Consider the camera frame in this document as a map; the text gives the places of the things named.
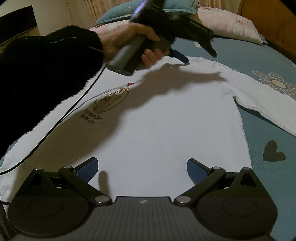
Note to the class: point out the patterned curtain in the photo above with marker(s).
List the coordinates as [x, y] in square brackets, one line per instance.
[99, 8]

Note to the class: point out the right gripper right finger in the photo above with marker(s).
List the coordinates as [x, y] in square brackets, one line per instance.
[229, 204]

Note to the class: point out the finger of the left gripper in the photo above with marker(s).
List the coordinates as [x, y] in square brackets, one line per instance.
[176, 54]
[207, 46]

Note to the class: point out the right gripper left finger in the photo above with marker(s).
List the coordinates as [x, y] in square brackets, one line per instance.
[50, 204]

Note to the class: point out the white long-sleeve shirt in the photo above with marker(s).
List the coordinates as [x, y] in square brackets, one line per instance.
[144, 128]

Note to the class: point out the wall-mounted black television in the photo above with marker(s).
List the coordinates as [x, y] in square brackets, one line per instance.
[16, 23]

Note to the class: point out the black fleece left sleeve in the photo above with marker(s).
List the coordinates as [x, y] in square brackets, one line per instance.
[39, 72]

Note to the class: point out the wooden headboard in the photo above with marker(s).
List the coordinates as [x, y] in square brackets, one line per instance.
[274, 21]

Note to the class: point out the teal pillow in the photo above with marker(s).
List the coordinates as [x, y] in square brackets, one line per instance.
[138, 8]

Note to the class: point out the teal floral bed sheet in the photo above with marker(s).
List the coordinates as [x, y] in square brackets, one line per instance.
[271, 149]

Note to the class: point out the person's left hand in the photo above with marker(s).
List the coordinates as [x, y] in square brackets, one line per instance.
[113, 41]

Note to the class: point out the pink floral folded quilt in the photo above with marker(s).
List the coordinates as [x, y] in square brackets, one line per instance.
[223, 23]

